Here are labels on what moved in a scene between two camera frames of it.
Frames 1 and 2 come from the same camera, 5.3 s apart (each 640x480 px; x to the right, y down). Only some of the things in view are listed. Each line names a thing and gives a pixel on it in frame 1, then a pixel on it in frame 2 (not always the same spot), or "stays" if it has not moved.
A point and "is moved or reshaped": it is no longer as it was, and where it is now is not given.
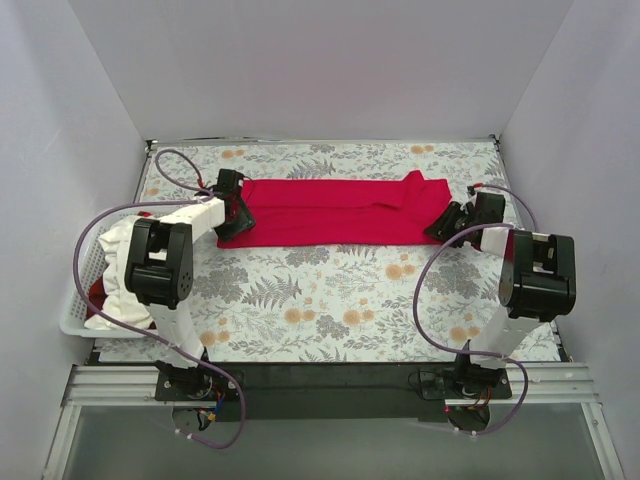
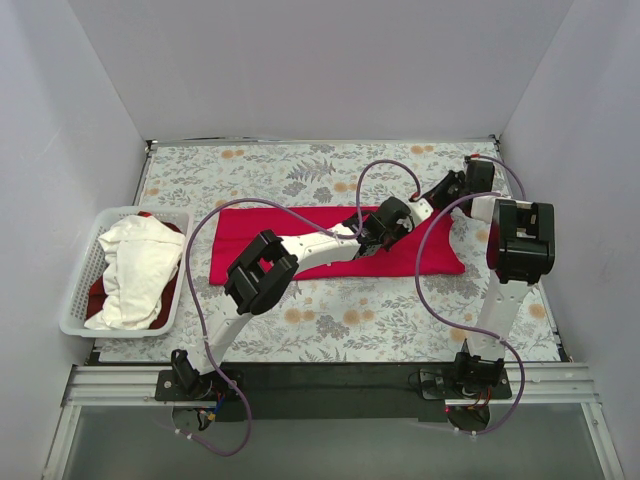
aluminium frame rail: (544, 383) stays
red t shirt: (341, 212) is moved or reshaped
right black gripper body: (451, 223) to (451, 185)
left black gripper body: (236, 220) to (373, 235)
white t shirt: (118, 304) stays
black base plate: (331, 391) stays
